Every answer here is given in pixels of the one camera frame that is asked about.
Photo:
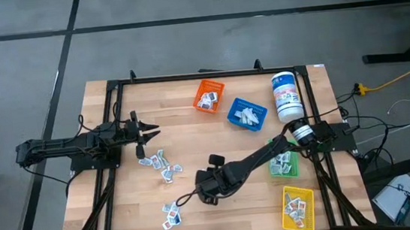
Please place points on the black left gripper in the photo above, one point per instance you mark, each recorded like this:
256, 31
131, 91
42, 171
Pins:
135, 133

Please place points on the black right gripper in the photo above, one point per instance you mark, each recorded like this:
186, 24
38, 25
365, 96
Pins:
220, 181

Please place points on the white printed packet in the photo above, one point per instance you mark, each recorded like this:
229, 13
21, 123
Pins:
276, 170
166, 208
211, 97
288, 198
286, 168
176, 168
275, 162
204, 104
285, 157

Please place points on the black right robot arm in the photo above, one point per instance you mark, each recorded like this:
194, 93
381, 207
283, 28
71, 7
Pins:
262, 156

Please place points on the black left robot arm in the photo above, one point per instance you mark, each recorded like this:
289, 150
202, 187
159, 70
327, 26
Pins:
60, 144

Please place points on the white packet green print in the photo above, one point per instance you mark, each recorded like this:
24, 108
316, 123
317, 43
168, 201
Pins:
162, 158

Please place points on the white packet blue print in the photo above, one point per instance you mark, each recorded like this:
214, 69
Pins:
175, 219
145, 161

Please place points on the white bandage strip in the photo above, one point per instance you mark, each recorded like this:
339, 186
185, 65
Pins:
255, 118
240, 116

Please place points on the orange plastic basket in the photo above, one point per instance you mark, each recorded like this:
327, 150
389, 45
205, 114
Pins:
217, 87

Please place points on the green plastic basket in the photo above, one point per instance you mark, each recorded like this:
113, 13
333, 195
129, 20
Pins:
288, 176

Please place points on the blue plastic basket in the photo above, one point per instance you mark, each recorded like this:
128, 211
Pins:
261, 107

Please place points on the yellow plastic basket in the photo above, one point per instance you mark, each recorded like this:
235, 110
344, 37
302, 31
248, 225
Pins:
307, 195

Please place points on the white wipes canister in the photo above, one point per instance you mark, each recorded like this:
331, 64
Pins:
285, 92

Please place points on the white box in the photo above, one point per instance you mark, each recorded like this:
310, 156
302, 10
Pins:
393, 195

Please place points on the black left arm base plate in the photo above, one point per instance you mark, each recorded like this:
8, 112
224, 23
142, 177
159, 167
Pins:
81, 165

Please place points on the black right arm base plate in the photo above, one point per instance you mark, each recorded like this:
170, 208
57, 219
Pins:
347, 143

